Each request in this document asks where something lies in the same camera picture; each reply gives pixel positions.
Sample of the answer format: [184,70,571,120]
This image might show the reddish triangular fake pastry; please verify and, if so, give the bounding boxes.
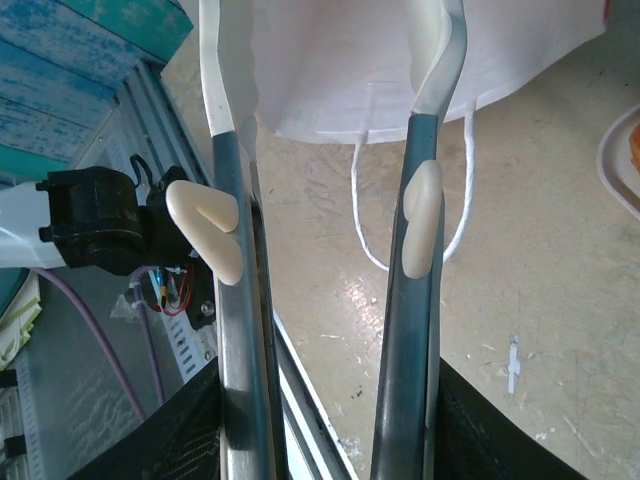
[628,122,640,177]

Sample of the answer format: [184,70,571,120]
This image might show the grey slotted cable duct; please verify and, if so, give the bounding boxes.
[162,312,214,379]
[0,352,49,480]

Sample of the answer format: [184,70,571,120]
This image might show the pale pink plastic tray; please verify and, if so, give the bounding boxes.
[596,102,640,225]

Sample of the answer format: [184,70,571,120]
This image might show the aluminium mounting rail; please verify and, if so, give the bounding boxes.
[247,159,361,480]

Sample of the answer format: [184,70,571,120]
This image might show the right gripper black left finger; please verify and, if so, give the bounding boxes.
[64,355,224,480]

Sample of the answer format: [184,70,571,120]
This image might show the metal tongs with cream tips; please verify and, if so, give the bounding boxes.
[198,0,470,480]

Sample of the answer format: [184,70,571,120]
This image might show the white red printed paper bag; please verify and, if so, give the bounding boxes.
[177,0,610,274]

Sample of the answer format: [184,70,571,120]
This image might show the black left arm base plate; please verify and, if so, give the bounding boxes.
[187,259,217,332]

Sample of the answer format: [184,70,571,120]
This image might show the green white stacked papers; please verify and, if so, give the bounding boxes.
[0,267,44,374]

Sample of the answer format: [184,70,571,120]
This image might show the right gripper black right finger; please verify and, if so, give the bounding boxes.
[432,355,589,480]

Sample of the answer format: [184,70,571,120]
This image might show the grey metal panel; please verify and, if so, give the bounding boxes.
[9,269,216,451]

